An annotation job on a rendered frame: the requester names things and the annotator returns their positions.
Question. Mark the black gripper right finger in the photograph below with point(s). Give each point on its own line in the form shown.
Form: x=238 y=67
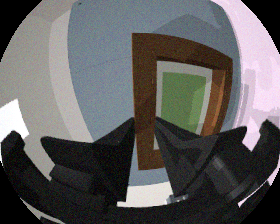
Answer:
x=186 y=154

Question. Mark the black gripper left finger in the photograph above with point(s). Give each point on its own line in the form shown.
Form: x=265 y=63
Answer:
x=108 y=158

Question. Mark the brown picture frame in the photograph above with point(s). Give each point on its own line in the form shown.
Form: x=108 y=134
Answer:
x=179 y=80

